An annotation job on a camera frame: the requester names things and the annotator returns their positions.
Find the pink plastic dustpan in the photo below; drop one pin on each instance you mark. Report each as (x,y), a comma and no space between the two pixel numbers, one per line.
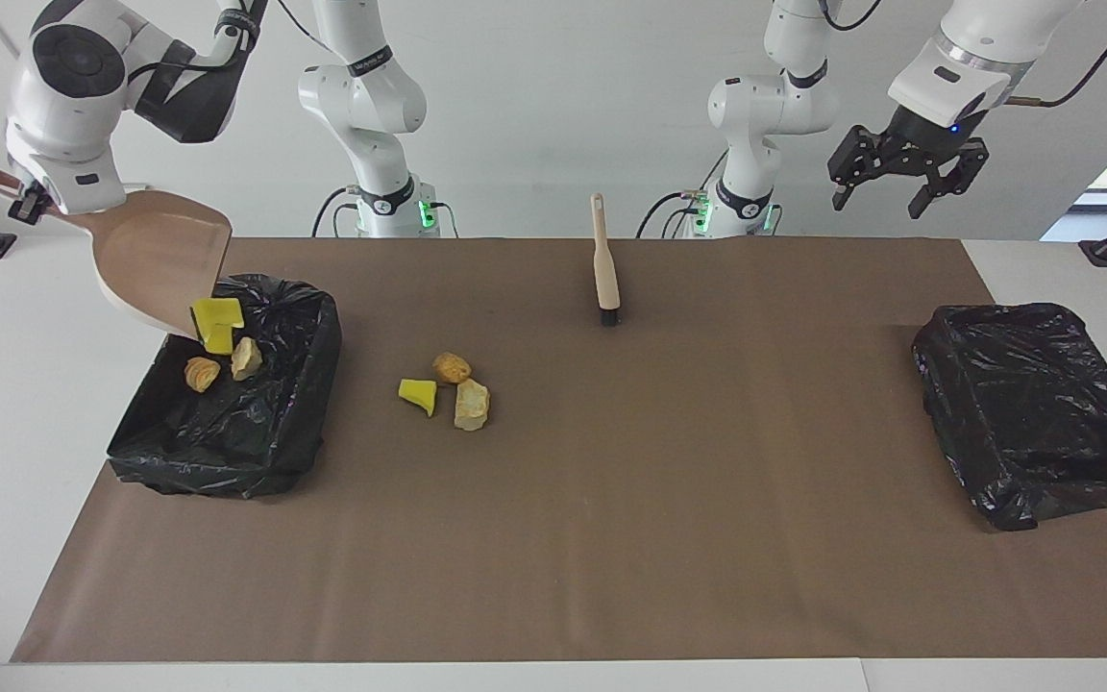
(159,250)

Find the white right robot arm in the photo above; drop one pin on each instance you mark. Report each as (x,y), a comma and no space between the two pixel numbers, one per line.
(361,96)

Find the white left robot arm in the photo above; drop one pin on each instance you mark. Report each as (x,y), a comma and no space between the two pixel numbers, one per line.
(765,106)

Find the pale food toy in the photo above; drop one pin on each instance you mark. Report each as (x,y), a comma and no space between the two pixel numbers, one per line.
(246,358)

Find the brown paper table mat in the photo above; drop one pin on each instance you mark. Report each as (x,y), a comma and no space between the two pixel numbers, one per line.
(553,596)

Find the bin lined with black bag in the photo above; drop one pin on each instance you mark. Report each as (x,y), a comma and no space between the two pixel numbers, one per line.
(256,432)
(1034,413)

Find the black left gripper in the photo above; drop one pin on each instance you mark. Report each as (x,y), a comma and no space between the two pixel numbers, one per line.
(919,144)

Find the beige bread chunk toy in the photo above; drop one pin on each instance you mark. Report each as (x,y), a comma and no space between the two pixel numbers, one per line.
(472,406)

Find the orange sliced bread toy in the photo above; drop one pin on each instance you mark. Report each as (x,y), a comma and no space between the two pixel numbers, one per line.
(202,375)

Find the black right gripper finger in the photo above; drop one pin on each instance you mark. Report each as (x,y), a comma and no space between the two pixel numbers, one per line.
(30,205)

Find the small yellow sponge piece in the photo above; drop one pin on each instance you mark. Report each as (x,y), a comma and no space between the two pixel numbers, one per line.
(419,392)

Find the white wall socket box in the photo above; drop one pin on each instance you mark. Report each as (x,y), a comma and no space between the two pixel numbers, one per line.
(116,207)

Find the pink hand brush black bristles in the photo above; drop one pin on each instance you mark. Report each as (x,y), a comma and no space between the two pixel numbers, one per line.
(603,269)

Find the notched yellow sponge piece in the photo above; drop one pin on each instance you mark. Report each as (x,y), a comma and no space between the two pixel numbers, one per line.
(219,341)

